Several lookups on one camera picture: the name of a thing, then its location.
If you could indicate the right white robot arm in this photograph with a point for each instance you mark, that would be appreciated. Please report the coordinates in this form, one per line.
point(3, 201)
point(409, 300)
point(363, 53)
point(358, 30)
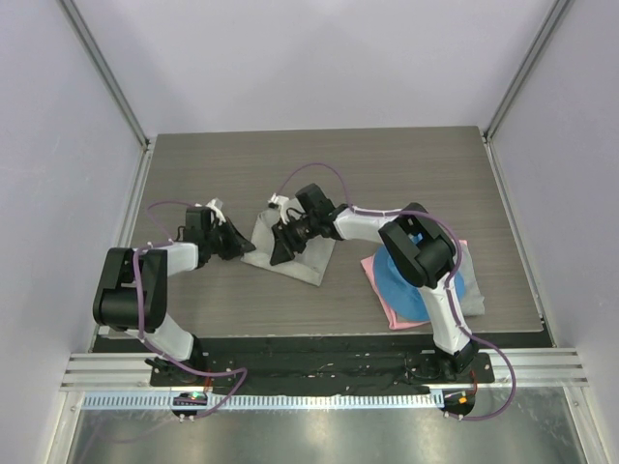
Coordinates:
point(424, 252)

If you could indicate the aluminium front rail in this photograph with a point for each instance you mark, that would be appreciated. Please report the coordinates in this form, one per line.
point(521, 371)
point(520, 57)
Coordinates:
point(534, 367)

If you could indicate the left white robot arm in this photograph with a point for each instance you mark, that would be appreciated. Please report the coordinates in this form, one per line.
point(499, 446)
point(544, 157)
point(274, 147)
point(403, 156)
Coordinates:
point(132, 293)

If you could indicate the aluminium frame post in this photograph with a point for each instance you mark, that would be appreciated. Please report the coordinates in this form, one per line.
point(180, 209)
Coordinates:
point(74, 16)
point(551, 23)

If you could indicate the white slotted cable duct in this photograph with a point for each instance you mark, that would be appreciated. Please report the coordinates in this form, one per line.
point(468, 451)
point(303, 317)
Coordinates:
point(191, 400)

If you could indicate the blue cloth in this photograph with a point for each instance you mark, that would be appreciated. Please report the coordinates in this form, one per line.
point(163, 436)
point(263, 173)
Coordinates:
point(401, 301)

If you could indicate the right aluminium frame post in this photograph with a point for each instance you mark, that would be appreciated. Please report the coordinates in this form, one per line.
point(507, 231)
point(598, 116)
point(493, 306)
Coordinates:
point(551, 23)

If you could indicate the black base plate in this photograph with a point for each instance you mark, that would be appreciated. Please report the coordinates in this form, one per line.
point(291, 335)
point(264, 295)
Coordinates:
point(361, 365)

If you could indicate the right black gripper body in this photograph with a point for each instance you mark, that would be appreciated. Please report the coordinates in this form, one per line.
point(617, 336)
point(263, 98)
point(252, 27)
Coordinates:
point(309, 222)

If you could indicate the left aluminium frame post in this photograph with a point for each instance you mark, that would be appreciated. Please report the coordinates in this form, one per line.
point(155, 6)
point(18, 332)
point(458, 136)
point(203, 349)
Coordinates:
point(74, 16)

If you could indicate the grey cloth napkin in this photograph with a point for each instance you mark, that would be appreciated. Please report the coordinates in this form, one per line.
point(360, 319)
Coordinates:
point(309, 266)

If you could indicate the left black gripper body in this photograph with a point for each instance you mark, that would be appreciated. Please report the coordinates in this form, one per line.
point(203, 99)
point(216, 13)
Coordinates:
point(212, 238)

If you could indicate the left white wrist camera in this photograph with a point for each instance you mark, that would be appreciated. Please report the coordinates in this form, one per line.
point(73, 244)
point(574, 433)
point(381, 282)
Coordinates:
point(214, 206)

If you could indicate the grey folded cloth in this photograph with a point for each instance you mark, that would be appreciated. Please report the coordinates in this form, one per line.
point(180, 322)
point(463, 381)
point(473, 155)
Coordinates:
point(471, 300)

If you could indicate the pink cloth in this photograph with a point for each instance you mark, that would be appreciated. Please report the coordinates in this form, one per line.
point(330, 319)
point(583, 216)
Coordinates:
point(402, 302)

